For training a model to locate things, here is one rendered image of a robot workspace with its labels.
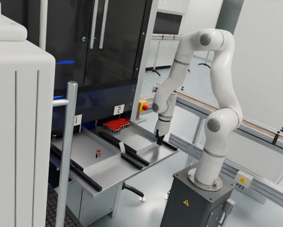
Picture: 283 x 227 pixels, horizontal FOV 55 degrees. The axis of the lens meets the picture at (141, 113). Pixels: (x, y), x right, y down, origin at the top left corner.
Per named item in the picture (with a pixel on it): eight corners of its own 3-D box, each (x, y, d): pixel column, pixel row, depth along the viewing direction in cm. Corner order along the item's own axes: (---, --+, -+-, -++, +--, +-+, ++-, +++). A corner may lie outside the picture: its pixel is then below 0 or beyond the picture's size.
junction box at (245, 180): (233, 180, 225) (237, 172, 221) (235, 179, 229) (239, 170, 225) (247, 188, 218) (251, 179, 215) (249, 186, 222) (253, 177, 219)
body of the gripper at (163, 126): (165, 113, 165) (161, 129, 169) (154, 116, 157) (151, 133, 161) (175, 117, 160) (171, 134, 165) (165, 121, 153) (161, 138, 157)
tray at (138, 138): (95, 130, 171) (96, 125, 169) (123, 121, 190) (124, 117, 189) (135, 156, 152) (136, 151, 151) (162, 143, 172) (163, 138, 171)
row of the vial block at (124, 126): (108, 133, 170) (109, 127, 168) (127, 127, 183) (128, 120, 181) (110, 135, 168) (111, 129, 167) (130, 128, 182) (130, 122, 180)
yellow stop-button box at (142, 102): (132, 108, 194) (134, 99, 192) (138, 106, 200) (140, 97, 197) (139, 112, 190) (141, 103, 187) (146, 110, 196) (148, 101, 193)
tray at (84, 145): (43, 142, 147) (44, 137, 146) (82, 131, 167) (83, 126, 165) (83, 174, 129) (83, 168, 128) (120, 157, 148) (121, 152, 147)
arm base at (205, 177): (228, 183, 148) (239, 155, 141) (209, 196, 135) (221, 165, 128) (200, 165, 160) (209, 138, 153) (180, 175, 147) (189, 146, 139)
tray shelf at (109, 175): (35, 148, 145) (35, 145, 144) (125, 120, 196) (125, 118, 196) (93, 198, 118) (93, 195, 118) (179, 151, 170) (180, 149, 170)
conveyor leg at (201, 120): (175, 182, 271) (195, 114, 241) (180, 179, 278) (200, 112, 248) (183, 187, 266) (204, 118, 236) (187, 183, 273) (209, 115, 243)
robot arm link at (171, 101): (166, 118, 152) (175, 115, 158) (171, 96, 147) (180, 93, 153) (154, 112, 157) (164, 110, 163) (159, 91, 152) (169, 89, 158)
